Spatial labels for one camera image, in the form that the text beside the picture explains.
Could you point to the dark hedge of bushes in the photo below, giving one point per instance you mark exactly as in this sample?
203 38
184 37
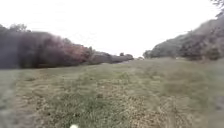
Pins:
43 50

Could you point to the row of trees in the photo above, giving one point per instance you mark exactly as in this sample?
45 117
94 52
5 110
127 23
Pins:
193 41

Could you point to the green grass field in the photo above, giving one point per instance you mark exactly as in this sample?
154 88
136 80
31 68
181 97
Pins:
113 93

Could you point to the robot's own part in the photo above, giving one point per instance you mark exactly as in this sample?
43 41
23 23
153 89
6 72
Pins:
73 126

